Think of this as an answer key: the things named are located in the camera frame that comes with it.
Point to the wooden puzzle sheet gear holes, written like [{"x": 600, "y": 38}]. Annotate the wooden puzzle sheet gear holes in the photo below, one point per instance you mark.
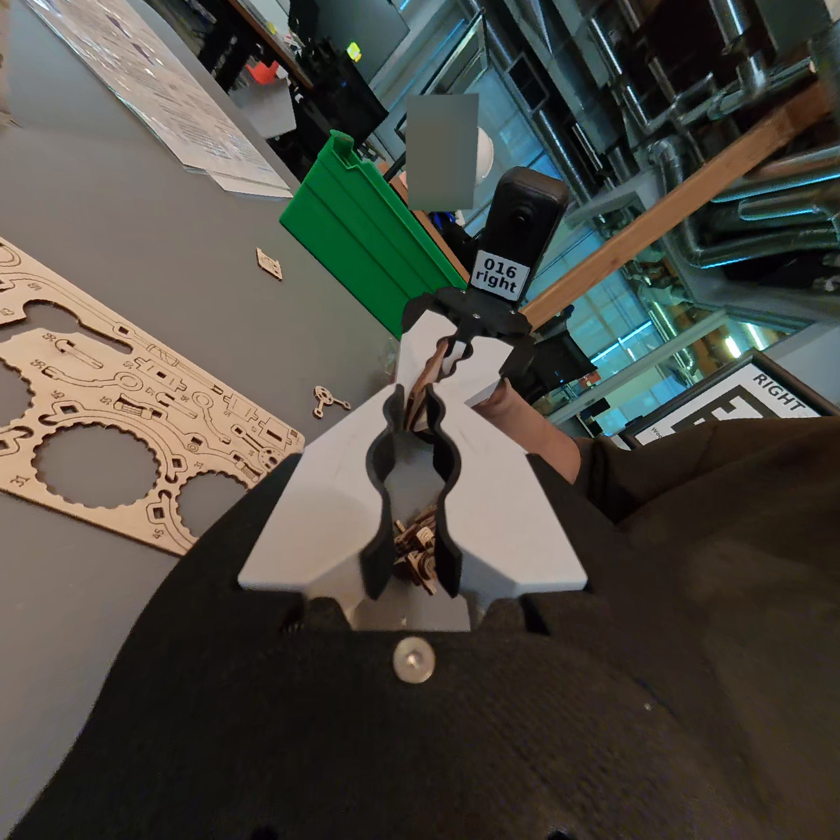
[{"x": 98, "y": 394}]

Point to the black monitor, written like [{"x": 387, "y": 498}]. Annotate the black monitor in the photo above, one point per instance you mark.
[{"x": 341, "y": 92}]

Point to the silver ventilation ducts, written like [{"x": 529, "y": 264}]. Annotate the silver ventilation ducts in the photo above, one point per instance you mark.
[{"x": 656, "y": 79}]

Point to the wooden model vehicle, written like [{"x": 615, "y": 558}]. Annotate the wooden model vehicle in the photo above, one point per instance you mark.
[{"x": 415, "y": 548}]

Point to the wooden beam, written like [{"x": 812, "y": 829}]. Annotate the wooden beam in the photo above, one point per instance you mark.
[{"x": 689, "y": 190}]

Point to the small three-armed wooden part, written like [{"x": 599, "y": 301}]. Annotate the small three-armed wooden part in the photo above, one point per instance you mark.
[{"x": 323, "y": 397}]

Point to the person's right hand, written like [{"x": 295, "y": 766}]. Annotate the person's right hand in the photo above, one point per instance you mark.
[{"x": 531, "y": 433}]

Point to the laminated instruction sheet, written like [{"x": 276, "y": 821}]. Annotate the laminated instruction sheet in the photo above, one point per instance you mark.
[{"x": 164, "y": 98}]

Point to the grey desk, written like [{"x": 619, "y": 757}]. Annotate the grey desk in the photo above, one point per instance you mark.
[{"x": 98, "y": 590}]

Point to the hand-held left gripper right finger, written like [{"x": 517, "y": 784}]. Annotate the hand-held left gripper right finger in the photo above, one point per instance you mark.
[{"x": 512, "y": 512}]

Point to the green plastic bin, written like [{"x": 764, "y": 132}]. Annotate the green plastic bin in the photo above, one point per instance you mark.
[{"x": 354, "y": 229}]

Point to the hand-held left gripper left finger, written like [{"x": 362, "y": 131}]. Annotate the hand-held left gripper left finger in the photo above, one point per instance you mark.
[{"x": 308, "y": 512}]

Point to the black framed white sign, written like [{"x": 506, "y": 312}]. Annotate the black framed white sign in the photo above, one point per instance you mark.
[{"x": 741, "y": 394}]

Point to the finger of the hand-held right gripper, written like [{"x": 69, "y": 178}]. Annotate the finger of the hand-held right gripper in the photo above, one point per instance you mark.
[
  {"x": 420, "y": 354},
  {"x": 489, "y": 367}
]

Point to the small wooden puzzle sheet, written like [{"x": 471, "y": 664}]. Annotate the small wooden puzzle sheet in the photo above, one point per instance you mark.
[{"x": 269, "y": 264}]

